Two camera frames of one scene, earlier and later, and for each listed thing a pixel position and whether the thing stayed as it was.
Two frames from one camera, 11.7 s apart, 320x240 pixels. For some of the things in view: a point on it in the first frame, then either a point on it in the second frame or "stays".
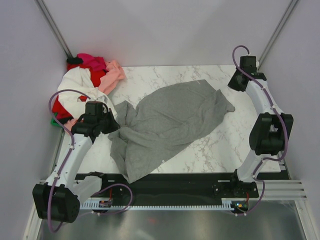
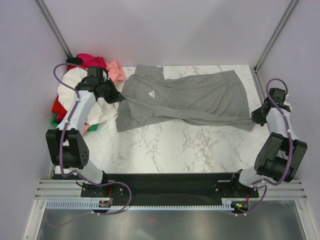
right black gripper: [231, 83] to [256, 118]
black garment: [74, 60] stays
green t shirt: [53, 122] stays
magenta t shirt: [97, 63] stays
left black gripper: [114, 125] to [116, 96]
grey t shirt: [160, 122] to [214, 99]
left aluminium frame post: [50, 21] stays
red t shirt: [96, 77] stays
